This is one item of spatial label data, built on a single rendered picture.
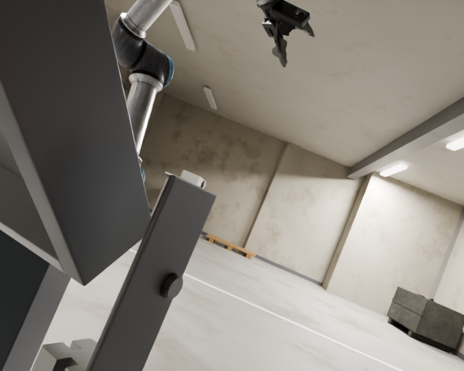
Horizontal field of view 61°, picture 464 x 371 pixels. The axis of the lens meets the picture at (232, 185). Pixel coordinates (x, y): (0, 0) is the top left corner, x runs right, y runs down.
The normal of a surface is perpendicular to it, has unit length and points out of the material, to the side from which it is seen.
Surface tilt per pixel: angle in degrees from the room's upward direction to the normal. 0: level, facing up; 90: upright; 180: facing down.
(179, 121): 90
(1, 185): 47
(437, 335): 90
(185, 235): 90
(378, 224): 90
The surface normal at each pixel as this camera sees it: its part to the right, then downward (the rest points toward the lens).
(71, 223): 0.82, 0.31
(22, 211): -0.04, -0.80
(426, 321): 0.11, -0.03
